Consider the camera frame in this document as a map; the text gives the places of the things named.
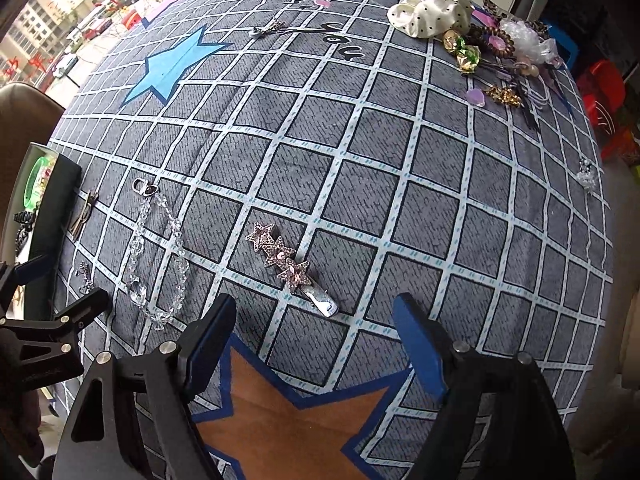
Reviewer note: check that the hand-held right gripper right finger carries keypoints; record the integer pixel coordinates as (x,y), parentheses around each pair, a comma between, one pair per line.
(422,350)

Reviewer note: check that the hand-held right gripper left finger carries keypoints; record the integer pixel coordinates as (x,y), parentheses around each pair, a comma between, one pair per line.
(210,350)

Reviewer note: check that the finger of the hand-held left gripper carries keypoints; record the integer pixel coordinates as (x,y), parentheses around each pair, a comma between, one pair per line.
(20,275)
(80,310)

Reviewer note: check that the black beaded hair clip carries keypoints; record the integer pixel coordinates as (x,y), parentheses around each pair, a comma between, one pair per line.
(22,217)

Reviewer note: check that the black jewelry box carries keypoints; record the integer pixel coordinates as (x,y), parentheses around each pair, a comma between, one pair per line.
(60,200)

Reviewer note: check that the green plastic bangle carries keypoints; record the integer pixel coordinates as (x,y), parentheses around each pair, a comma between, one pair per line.
(31,180)

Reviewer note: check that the rhinestone star hair clip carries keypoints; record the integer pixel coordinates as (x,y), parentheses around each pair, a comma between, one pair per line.
(280,255)

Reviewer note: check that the small silver earring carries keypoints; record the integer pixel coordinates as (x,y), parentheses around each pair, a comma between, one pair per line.
(85,277)

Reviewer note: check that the bronze hair clip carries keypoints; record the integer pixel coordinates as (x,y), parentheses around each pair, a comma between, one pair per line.
(82,215)

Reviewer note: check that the beige chair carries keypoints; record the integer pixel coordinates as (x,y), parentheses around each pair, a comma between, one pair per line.
(25,120)

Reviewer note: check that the grey checked star tablecloth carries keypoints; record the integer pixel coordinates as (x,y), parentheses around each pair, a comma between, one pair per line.
(400,185)

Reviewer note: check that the pink heart bead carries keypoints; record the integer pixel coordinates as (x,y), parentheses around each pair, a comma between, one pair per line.
(476,97)

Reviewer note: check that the gold brooch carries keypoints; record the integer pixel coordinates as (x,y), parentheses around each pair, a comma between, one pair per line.
(502,95)

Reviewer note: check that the green gem hair clip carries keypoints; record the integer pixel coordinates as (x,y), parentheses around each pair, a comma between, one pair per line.
(467,55)

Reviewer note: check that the red plastic chair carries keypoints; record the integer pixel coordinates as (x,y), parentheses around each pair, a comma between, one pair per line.
(605,80)

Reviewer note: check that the silver hair pin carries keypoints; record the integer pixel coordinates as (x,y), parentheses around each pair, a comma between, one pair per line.
(270,27)

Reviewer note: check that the white lace scrunchie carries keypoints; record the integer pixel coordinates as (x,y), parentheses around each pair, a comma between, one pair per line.
(530,40)

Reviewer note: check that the white polka dot scrunchie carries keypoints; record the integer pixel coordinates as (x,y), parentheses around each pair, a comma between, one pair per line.
(430,15)

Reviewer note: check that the blue plastic stool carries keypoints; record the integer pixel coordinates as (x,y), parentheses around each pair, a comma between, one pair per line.
(562,35)

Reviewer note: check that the leopard print hair bow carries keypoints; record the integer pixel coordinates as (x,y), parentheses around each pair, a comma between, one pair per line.
(492,7)

